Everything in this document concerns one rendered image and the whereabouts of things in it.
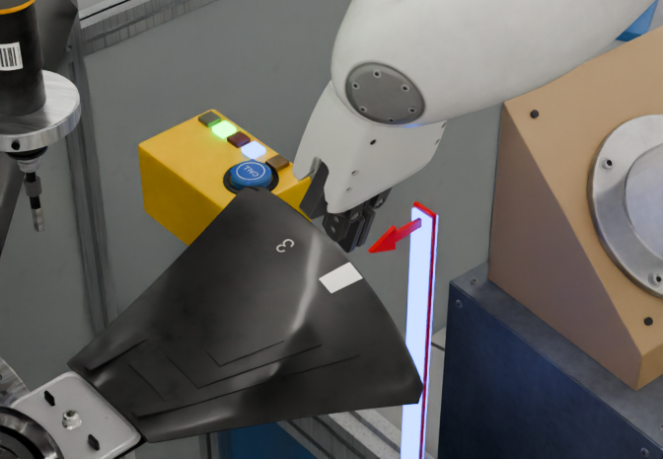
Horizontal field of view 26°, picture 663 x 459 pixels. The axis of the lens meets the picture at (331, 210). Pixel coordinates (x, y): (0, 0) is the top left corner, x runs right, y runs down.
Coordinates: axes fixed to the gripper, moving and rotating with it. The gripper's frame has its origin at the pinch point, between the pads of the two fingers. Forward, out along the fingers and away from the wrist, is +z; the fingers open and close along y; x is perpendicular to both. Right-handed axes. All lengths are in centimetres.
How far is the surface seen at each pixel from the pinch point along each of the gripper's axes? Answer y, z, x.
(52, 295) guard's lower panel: -14, 85, -52
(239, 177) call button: -12.3, 26.5, -22.2
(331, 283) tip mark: -0.7, 8.8, 0.0
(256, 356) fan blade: 8.7, 8.4, 2.1
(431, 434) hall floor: -77, 139, -20
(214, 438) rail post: -12, 69, -16
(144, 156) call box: -8.8, 31.6, -32.2
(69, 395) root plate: 21.0, 10.5, -3.6
